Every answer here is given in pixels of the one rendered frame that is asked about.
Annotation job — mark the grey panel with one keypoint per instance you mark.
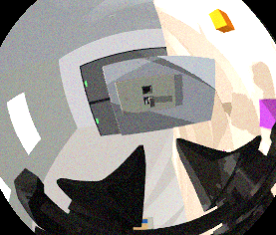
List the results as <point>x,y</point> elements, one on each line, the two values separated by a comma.
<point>182,89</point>

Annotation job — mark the purple rectangular block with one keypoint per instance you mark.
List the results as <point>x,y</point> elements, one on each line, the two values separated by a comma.
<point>267,108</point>

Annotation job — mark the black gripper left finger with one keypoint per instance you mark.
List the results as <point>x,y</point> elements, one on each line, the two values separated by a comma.
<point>123,190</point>

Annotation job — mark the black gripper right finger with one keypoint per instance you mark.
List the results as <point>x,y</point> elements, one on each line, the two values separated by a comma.
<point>210,170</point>

